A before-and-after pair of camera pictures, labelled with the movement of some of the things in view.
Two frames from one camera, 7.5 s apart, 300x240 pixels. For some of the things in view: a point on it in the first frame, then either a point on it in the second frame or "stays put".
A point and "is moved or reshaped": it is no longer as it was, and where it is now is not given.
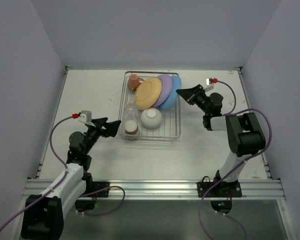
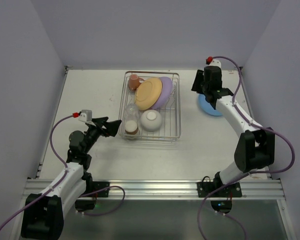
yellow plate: x=148 y=91 stays put
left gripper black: x=100 y=127 stays put
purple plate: x=167 y=86 stays put
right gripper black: x=195 y=94 to x=197 y=81
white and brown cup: x=131 y=127 stays put
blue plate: x=176 y=85 is moved or reshaped
